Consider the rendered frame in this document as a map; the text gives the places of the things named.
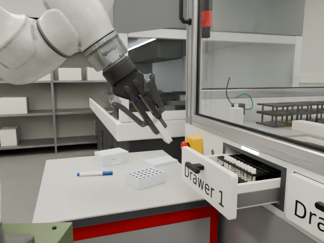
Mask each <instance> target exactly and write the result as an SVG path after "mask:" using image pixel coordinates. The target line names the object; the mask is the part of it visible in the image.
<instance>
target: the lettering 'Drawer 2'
mask: <svg viewBox="0 0 324 243"><path fill-rule="evenodd" d="M297 203H300V204H301V205H302V206H303V207H304V215H303V216H299V215H297ZM295 215H296V216H298V217H299V218H305V217H306V207H305V205H304V204H303V203H301V202H300V201H298V200H296V205H295ZM312 215H314V216H316V214H312V212H311V211H310V218H309V224H311V217H312ZM319 219H322V220H323V221H324V218H322V217H319ZM320 224H321V225H323V226H324V224H323V223H321V222H318V224H317V227H318V229H319V230H320V231H322V232H324V230H322V229H320V226H319V225H320Z"/></svg>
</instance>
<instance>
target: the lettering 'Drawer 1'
mask: <svg viewBox="0 0 324 243"><path fill-rule="evenodd" d="M191 174H192V172H191V171H190V180H191ZM193 175H194V176H195V177H196V175H195V174H193ZM185 176H186V166H185ZM188 176H189V169H188ZM188 176H186V177H188ZM194 179H195V180H196V182H195V183H194ZM198 179H199V178H198ZM193 183H194V184H196V185H197V178H193ZM201 183H202V180H201V179H200V182H199V180H198V184H199V187H200V184H201ZM203 183H204V181H203ZM203 183H202V184H201V188H202V189H203ZM206 185H207V186H208V184H205V192H206V189H207V190H208V191H209V186H208V188H206ZM212 190H214V189H213V188H212V187H211V197H212ZM219 192H220V193H221V203H219V204H220V205H221V206H222V207H224V206H223V205H222V191H219ZM206 194H207V195H209V193H207V192H206Z"/></svg>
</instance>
